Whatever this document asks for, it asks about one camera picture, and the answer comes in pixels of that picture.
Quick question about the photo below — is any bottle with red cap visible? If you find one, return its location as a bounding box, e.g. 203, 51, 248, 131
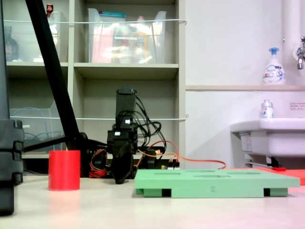
46, 3, 60, 46

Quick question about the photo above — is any white cord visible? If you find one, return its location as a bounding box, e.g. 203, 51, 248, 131
3, 19, 188, 26

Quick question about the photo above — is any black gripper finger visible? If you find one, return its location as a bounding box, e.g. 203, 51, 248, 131
111, 161, 122, 185
121, 161, 133, 184

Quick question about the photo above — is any white wall label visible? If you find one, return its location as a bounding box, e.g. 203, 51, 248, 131
289, 102, 305, 111

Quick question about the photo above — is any black wire pair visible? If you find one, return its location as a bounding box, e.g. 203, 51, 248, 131
134, 95, 167, 153

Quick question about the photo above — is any small clear bottle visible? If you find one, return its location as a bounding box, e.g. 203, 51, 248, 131
259, 99, 274, 119

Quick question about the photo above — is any dark glass bottle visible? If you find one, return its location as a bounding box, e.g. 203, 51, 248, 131
3, 26, 20, 62

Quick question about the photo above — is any green shape-hole board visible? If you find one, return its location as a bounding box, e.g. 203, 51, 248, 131
134, 168, 300, 198

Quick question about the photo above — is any circuit board with wires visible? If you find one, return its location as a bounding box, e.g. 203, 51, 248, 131
161, 164, 181, 171

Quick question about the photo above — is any red cylinder block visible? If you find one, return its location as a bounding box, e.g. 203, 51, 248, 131
48, 150, 81, 191

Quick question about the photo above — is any black tripod leg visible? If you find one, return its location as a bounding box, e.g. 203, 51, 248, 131
22, 0, 89, 154

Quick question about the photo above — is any metal faucet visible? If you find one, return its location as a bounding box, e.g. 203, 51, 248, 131
295, 36, 305, 71

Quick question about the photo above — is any white sink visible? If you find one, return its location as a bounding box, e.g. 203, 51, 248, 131
230, 118, 305, 169

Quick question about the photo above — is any beige shelf unit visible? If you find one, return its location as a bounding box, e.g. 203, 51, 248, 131
0, 0, 187, 167

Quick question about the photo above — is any white pump soap bottle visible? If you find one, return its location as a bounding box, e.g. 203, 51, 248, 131
263, 47, 286, 86

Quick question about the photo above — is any clear plastic file box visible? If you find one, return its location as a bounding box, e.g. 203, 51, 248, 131
9, 100, 64, 153

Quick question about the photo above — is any notched black stack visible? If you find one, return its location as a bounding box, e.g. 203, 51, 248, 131
0, 119, 24, 217

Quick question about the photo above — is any thin orange wire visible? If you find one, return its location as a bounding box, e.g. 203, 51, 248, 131
133, 140, 226, 170

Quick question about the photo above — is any large clear plastic bin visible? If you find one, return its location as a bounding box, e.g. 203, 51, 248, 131
87, 8, 167, 64

